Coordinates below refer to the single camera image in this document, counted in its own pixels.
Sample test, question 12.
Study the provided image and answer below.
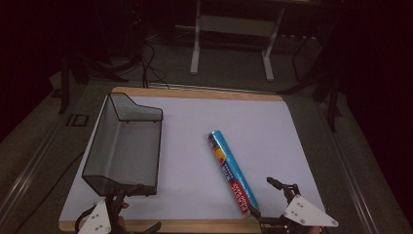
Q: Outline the black mesh basket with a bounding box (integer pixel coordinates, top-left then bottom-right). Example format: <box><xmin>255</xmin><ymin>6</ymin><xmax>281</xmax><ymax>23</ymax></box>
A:
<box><xmin>81</xmin><ymin>92</ymin><xmax>165</xmax><ymax>197</ymax></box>

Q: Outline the aluminium rail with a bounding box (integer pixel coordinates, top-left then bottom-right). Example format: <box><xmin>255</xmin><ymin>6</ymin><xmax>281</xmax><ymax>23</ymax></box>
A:
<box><xmin>0</xmin><ymin>111</ymin><xmax>71</xmax><ymax>222</ymax></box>
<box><xmin>316</xmin><ymin>101</ymin><xmax>395</xmax><ymax>234</ymax></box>

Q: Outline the person's left hand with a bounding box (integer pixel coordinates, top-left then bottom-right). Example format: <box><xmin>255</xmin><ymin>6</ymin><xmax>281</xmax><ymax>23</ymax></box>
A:
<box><xmin>116</xmin><ymin>202</ymin><xmax>131</xmax><ymax>234</ymax></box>

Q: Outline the black stand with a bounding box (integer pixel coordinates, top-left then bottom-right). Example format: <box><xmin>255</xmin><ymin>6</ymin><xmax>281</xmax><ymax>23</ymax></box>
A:
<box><xmin>277</xmin><ymin>19</ymin><xmax>345</xmax><ymax>134</ymax></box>
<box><xmin>57</xmin><ymin>48</ymin><xmax>131</xmax><ymax>115</ymax></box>

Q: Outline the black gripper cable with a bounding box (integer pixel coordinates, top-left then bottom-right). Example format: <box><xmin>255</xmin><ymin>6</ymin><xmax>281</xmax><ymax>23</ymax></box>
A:
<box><xmin>74</xmin><ymin>205</ymin><xmax>98</xmax><ymax>234</ymax></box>

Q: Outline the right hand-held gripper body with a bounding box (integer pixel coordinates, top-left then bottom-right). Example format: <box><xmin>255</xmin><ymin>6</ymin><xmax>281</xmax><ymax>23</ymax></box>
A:
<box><xmin>261</xmin><ymin>191</ymin><xmax>339</xmax><ymax>234</ymax></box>

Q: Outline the white metal stand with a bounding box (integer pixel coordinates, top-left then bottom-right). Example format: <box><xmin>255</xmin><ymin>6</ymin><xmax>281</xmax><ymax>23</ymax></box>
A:
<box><xmin>189</xmin><ymin>0</ymin><xmax>286</xmax><ymax>83</ymax></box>

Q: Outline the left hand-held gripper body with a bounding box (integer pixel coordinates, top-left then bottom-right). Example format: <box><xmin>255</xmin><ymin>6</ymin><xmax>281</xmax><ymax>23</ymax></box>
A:
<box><xmin>77</xmin><ymin>190</ymin><xmax>129</xmax><ymax>234</ymax></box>

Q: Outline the white table mat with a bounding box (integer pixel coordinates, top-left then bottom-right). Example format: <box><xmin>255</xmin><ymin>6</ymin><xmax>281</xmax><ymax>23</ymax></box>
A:
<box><xmin>58</xmin><ymin>95</ymin><xmax>327</xmax><ymax>223</ymax></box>

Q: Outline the long blue wrap box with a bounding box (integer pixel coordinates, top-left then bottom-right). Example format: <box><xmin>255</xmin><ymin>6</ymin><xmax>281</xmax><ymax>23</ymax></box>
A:
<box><xmin>206</xmin><ymin>130</ymin><xmax>260</xmax><ymax>215</ymax></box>

